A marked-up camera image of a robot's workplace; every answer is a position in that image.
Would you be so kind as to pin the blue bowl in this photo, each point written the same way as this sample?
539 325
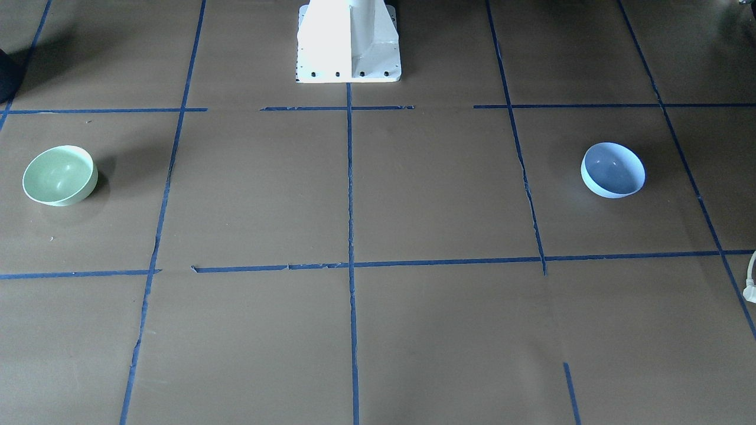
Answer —
612 171

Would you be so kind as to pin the green bowl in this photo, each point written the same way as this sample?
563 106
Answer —
60 176

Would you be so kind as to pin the white power plug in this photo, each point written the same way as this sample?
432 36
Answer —
748 292

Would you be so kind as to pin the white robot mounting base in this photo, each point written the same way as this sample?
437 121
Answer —
347 42

